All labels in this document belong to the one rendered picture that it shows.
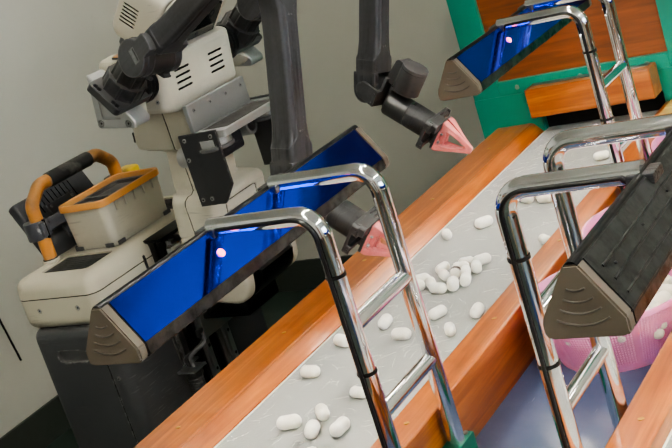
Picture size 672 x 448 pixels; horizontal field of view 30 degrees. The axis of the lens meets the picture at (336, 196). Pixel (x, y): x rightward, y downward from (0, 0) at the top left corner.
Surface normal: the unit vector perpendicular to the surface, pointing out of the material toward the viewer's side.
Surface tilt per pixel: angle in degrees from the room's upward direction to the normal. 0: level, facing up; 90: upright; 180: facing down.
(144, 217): 92
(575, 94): 90
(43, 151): 90
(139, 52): 79
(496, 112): 90
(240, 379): 0
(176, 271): 58
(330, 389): 0
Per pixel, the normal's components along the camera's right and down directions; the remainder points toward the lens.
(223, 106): 0.83, -0.11
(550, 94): -0.48, 0.37
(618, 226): 0.55, -0.59
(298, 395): -0.29, -0.92
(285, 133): -0.61, 0.07
